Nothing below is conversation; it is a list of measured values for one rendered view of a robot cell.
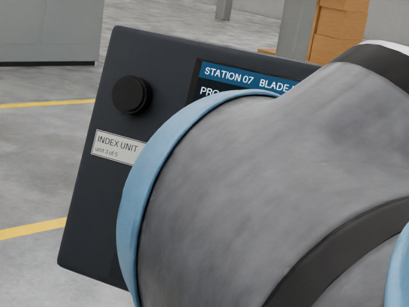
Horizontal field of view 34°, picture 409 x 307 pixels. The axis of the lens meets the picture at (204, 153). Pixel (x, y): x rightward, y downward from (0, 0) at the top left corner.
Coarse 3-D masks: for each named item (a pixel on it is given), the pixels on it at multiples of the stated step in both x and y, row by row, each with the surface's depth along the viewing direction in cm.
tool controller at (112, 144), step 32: (128, 32) 49; (160, 32) 49; (128, 64) 49; (160, 64) 48; (192, 64) 47; (224, 64) 46; (256, 64) 46; (288, 64) 45; (96, 96) 50; (128, 96) 48; (160, 96) 48; (192, 96) 47; (96, 128) 50; (128, 128) 49; (96, 160) 50; (128, 160) 49; (96, 192) 50; (96, 224) 49; (64, 256) 50; (96, 256) 49
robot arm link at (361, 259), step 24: (360, 216) 18; (384, 216) 18; (408, 216) 18; (336, 240) 18; (360, 240) 18; (384, 240) 17; (408, 240) 15; (312, 264) 18; (336, 264) 17; (360, 264) 17; (384, 264) 16; (408, 264) 13; (288, 288) 18; (312, 288) 17; (336, 288) 17; (360, 288) 16; (384, 288) 16; (408, 288) 13
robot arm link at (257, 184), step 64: (384, 64) 24; (192, 128) 27; (256, 128) 24; (320, 128) 23; (384, 128) 22; (128, 192) 27; (192, 192) 23; (256, 192) 21; (320, 192) 20; (384, 192) 19; (128, 256) 26; (192, 256) 22; (256, 256) 19
